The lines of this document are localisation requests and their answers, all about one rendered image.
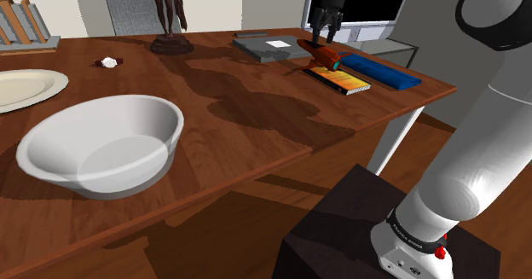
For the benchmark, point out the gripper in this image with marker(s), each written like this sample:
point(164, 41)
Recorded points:
point(328, 12)

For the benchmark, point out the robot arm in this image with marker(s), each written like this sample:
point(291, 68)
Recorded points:
point(469, 153)

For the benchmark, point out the orange toy spaceship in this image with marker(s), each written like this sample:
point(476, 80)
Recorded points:
point(325, 55)

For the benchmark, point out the yellow and orange book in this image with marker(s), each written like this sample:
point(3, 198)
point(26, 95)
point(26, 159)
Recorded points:
point(344, 81)

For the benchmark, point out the silver framed monitor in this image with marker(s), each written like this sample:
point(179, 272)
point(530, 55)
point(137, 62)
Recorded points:
point(374, 3)

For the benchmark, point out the blue folded cloth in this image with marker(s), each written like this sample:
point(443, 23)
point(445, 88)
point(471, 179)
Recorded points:
point(382, 72)

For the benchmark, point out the grey book with white label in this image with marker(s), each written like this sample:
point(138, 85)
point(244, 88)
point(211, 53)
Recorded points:
point(257, 47)

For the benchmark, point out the dark grey flat remote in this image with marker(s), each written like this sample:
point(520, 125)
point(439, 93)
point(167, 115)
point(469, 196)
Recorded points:
point(251, 34)

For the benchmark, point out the wooden table with white legs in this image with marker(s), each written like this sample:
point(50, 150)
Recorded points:
point(249, 145)

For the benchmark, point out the brown figure statue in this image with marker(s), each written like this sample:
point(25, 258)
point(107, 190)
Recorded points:
point(171, 45)

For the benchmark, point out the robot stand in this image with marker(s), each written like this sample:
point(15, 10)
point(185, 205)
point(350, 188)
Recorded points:
point(332, 228)

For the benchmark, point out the white wrapped candy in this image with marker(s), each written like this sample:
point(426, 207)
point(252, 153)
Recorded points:
point(109, 62)

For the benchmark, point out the white bowl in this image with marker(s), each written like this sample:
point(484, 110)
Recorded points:
point(104, 161)

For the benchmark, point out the wooden and grey rack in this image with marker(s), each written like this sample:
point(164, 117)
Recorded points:
point(25, 41)

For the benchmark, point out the cream plate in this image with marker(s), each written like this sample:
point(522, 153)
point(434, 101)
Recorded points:
point(25, 89)

